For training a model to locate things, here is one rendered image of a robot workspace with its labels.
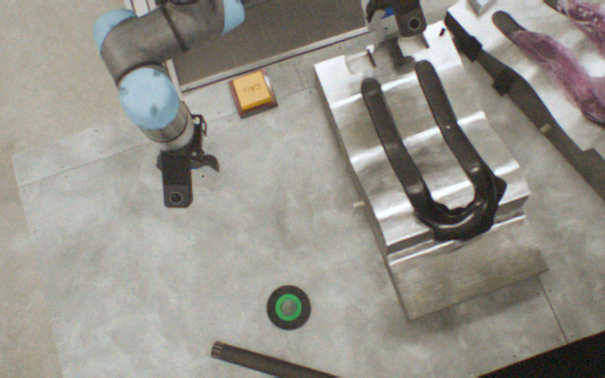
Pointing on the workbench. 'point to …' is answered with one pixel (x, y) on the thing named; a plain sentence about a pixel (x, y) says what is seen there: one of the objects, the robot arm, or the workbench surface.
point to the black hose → (261, 362)
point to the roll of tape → (285, 301)
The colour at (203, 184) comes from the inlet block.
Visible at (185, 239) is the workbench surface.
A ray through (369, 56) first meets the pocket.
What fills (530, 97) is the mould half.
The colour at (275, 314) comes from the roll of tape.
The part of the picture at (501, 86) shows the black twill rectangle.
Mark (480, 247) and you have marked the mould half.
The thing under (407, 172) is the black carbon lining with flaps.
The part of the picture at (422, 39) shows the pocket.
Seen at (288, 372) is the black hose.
